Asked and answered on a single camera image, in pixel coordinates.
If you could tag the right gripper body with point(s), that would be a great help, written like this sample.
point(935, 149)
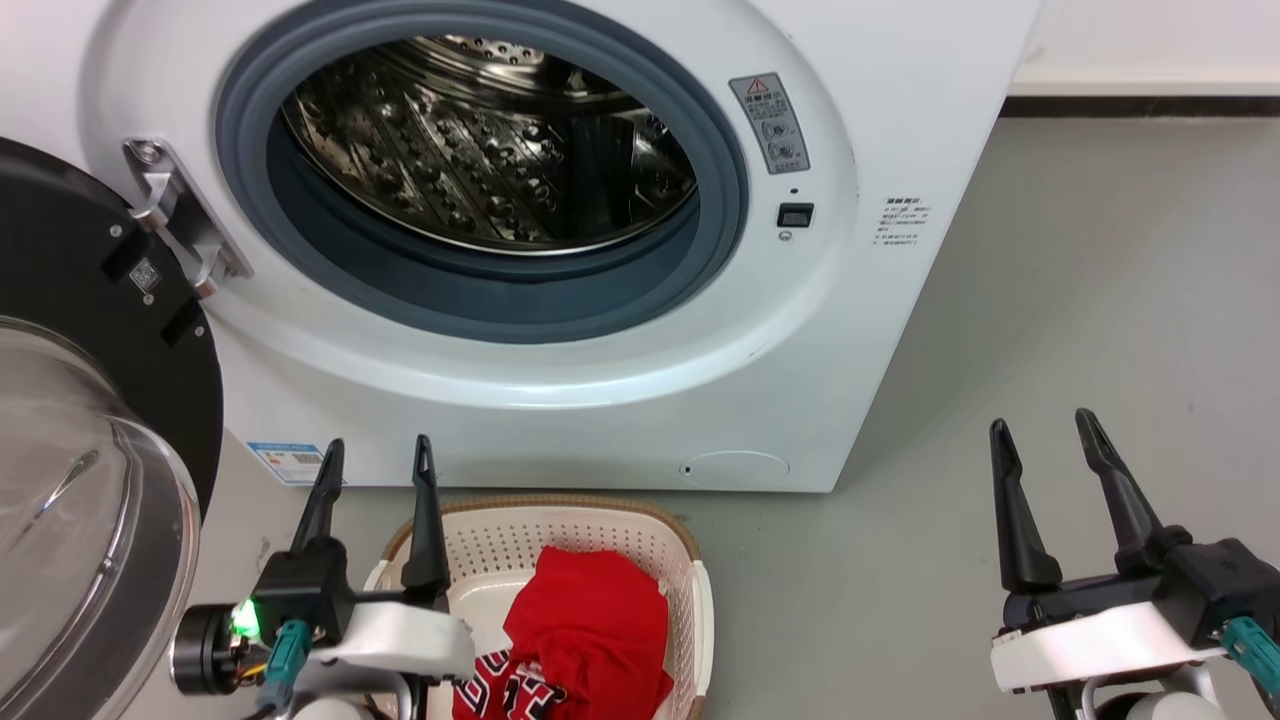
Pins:
point(1120, 620)

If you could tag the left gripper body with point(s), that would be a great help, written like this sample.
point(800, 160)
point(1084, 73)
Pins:
point(310, 590)

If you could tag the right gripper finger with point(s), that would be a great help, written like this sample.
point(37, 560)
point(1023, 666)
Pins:
point(1125, 495)
point(1020, 520)

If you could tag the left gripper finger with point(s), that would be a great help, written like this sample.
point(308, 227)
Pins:
point(322, 495)
point(427, 520)

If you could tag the red jersey garment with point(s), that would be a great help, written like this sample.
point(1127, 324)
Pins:
point(590, 630)

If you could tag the cream perforated laundry basket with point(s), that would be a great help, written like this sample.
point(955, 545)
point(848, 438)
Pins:
point(480, 560)

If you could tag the washing machine door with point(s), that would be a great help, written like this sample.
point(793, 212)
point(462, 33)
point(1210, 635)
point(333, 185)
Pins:
point(80, 300)

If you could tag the stainless steel washing machine drum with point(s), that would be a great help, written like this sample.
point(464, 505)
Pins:
point(480, 150)

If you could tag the blue energy label sticker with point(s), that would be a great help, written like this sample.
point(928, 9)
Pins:
point(285, 463)

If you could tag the white front-load washing machine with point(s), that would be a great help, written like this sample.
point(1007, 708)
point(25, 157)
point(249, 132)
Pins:
point(620, 390)

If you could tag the round filter cover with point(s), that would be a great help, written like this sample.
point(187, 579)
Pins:
point(735, 470)

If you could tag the metal door hinge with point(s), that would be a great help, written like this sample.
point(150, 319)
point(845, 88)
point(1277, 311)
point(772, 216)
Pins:
point(185, 215)

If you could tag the dark baseboard strip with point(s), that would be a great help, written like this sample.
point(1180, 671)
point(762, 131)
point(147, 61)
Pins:
point(1140, 106)

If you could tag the grey warning sticker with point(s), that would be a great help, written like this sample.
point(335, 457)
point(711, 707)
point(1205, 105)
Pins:
point(770, 125)

